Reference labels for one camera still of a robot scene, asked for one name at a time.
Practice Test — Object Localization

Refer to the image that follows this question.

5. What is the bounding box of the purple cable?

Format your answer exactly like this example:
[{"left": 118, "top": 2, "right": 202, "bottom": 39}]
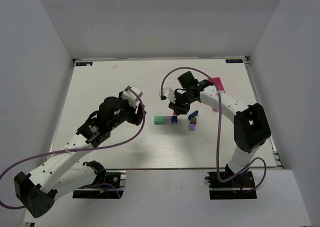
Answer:
[
  {"left": 0, "top": 86, "right": 146, "bottom": 210},
  {"left": 160, "top": 66, "right": 267, "bottom": 193}
]

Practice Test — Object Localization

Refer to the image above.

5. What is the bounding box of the blue table label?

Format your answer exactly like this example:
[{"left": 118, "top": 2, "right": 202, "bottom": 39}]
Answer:
[
  {"left": 75, "top": 62, "right": 93, "bottom": 67},
  {"left": 225, "top": 59, "right": 243, "bottom": 64}
]

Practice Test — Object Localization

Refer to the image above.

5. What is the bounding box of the green wood block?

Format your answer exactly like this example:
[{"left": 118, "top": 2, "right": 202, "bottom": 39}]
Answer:
[{"left": 153, "top": 116, "right": 167, "bottom": 125}]

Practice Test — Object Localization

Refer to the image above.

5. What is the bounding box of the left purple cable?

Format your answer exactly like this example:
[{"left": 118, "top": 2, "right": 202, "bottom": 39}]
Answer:
[{"left": 0, "top": 86, "right": 146, "bottom": 210}]

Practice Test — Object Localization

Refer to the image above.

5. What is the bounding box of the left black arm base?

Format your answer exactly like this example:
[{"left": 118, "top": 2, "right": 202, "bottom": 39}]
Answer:
[{"left": 72, "top": 160, "right": 126, "bottom": 200}]

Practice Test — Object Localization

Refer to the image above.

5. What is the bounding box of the dark blue long block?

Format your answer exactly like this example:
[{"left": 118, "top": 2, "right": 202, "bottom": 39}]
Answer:
[{"left": 188, "top": 110, "right": 199, "bottom": 120}]

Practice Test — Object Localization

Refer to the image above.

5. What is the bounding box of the left blue table label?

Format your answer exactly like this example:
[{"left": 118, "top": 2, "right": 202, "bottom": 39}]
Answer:
[{"left": 75, "top": 62, "right": 93, "bottom": 67}]

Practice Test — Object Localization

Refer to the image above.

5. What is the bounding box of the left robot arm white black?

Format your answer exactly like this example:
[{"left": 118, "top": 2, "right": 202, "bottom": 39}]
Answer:
[{"left": 14, "top": 86, "right": 146, "bottom": 218}]

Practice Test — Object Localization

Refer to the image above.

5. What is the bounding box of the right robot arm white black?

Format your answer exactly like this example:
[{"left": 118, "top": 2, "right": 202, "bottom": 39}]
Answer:
[{"left": 159, "top": 67, "right": 271, "bottom": 184}]

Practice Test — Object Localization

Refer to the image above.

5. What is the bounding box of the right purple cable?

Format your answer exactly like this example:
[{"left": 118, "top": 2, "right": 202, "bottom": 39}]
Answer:
[{"left": 160, "top": 66, "right": 267, "bottom": 193}]

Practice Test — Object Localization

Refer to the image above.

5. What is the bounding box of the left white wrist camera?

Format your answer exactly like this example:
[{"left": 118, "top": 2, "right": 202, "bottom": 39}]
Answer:
[{"left": 120, "top": 86, "right": 143, "bottom": 109}]

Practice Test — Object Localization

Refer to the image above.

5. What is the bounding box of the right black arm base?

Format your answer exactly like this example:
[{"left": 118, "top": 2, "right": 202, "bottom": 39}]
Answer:
[{"left": 204, "top": 171, "right": 257, "bottom": 200}]

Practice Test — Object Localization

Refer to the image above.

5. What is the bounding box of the dark blue cube block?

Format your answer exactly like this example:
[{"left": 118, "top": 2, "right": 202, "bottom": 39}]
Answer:
[{"left": 171, "top": 115, "right": 178, "bottom": 124}]

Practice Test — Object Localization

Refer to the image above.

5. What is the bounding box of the olive brown cube block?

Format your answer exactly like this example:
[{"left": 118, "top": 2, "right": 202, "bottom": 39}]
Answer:
[{"left": 190, "top": 117, "right": 197, "bottom": 125}]

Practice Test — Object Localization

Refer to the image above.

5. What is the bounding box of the small purple cube block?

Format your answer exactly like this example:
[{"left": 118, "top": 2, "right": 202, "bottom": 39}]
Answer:
[{"left": 188, "top": 123, "right": 196, "bottom": 131}]

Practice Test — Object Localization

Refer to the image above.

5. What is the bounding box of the right blue table label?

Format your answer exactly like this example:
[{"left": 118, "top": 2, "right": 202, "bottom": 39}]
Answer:
[{"left": 225, "top": 59, "right": 243, "bottom": 64}]

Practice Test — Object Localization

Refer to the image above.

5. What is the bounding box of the pink plastic box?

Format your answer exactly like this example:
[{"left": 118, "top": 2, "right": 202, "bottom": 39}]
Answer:
[{"left": 207, "top": 77, "right": 226, "bottom": 94}]

